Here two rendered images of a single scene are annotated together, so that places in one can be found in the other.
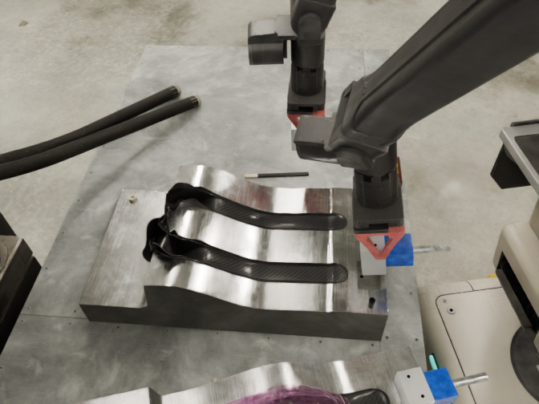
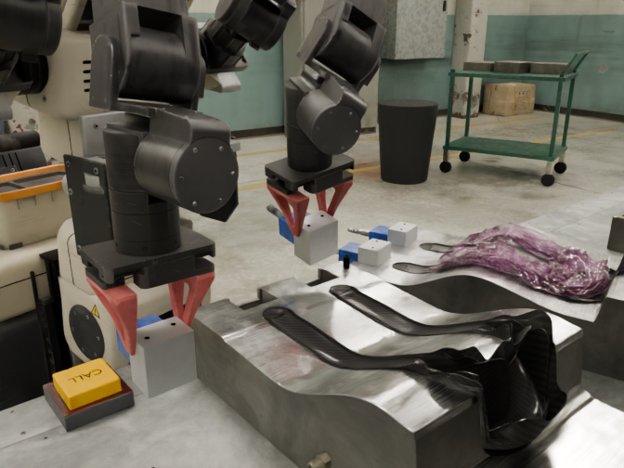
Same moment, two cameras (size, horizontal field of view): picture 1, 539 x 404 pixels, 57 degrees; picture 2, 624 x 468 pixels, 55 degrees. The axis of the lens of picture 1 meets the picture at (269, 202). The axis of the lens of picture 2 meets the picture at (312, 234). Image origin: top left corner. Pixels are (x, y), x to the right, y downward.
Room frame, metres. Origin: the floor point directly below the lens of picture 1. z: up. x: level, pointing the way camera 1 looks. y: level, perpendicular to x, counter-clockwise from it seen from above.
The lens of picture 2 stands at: (1.00, 0.36, 1.23)
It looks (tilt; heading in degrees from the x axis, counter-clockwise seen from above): 20 degrees down; 223
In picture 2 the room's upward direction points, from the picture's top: straight up
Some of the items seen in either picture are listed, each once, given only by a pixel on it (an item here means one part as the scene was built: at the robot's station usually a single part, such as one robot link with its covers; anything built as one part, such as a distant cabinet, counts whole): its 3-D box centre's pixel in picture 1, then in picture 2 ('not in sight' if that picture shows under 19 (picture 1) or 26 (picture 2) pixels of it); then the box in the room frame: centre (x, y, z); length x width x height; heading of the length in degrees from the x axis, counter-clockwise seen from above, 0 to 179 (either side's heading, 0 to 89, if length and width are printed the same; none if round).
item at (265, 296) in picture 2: not in sight; (252, 310); (0.54, -0.17, 0.87); 0.05 x 0.05 x 0.04; 82
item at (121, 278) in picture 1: (237, 245); (405, 375); (0.53, 0.06, 0.87); 0.50 x 0.26 x 0.14; 82
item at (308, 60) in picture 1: (304, 46); (144, 157); (0.74, -0.07, 1.12); 0.07 x 0.06 x 0.07; 87
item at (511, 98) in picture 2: not in sight; (508, 98); (-7.09, -3.38, 0.20); 0.63 x 0.44 x 0.40; 166
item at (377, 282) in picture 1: (370, 281); (315, 289); (0.43, -0.16, 0.87); 0.05 x 0.05 x 0.04; 82
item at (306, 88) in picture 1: (307, 77); (147, 225); (0.74, -0.08, 1.06); 0.10 x 0.07 x 0.07; 172
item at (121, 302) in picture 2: not in sight; (139, 302); (0.75, -0.08, 0.99); 0.07 x 0.07 x 0.09; 82
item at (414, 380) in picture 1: (443, 385); (349, 253); (0.26, -0.23, 0.86); 0.13 x 0.05 x 0.05; 99
